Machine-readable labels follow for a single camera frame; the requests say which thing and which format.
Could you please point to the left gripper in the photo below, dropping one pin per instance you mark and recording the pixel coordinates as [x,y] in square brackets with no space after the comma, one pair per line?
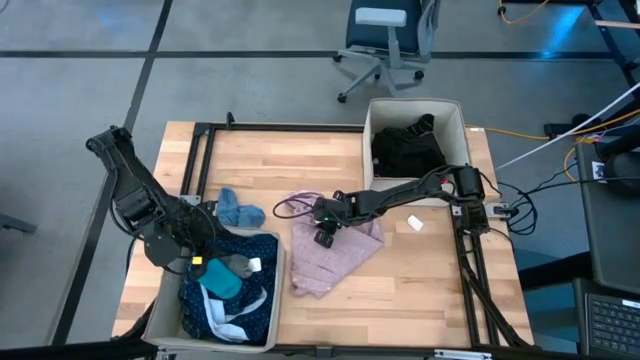
[200,255]

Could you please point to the gray furniture foot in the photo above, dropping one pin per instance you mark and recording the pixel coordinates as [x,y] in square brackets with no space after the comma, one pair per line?
[17,222]

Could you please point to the beige fabric storage bin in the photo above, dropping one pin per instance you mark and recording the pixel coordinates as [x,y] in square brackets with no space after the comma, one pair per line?
[160,320]
[415,192]

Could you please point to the black aluminium table frame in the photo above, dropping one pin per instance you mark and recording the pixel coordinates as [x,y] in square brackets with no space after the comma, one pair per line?
[280,126]

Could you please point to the blue-gray cloth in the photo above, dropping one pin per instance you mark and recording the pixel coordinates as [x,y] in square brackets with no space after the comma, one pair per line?
[240,212]

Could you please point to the black striped sock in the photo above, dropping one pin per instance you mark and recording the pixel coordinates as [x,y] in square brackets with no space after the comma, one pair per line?
[422,124]

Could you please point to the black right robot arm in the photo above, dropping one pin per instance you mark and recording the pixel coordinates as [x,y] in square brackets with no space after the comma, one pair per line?
[410,190]

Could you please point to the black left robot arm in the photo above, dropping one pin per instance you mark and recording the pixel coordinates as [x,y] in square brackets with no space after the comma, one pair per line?
[135,200]

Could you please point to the pink shirt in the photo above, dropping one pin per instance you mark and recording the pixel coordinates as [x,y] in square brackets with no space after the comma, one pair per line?
[330,265]

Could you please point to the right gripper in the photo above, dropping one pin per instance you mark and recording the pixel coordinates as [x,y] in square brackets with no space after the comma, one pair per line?
[337,210]

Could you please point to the white paper tag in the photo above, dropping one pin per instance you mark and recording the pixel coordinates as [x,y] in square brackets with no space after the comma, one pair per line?
[415,223]
[255,264]

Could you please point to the navy dotted shirt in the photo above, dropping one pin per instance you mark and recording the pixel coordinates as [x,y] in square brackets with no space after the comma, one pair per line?
[250,310]

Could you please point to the black desk leg frame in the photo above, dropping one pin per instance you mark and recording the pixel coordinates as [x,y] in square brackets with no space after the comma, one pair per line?
[607,35]

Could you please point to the black garment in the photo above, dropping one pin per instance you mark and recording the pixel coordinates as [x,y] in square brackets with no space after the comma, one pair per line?
[405,155]

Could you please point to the gray office chair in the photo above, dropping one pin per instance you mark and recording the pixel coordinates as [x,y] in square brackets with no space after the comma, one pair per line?
[385,30]

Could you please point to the teal and purple sock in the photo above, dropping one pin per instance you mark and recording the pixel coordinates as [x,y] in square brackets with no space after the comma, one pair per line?
[220,280]

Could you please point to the black round object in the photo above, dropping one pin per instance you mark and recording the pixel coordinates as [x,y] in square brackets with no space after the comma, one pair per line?
[625,172]

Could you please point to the black laptop keyboard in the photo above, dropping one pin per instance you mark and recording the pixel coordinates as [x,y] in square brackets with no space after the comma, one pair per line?
[612,325]

